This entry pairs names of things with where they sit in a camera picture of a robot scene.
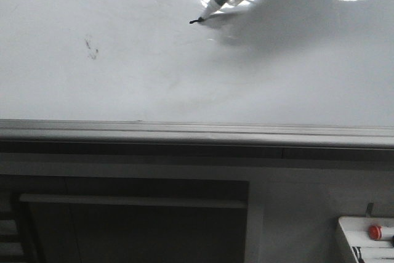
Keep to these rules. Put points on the white whiteboard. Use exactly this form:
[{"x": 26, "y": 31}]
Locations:
[{"x": 312, "y": 62}]

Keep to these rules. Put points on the grey aluminium marker tray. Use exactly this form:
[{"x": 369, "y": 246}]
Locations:
[{"x": 278, "y": 141}]

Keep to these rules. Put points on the red emergency stop button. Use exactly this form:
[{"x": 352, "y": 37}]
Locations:
[{"x": 375, "y": 232}]

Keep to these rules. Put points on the white control box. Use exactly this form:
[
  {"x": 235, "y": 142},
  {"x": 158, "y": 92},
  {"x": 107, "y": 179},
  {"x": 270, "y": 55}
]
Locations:
[{"x": 355, "y": 243}]

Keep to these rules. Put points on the dark cabinet with grey rail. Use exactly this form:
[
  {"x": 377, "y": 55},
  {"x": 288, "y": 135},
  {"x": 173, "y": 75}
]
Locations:
[{"x": 97, "y": 219}]

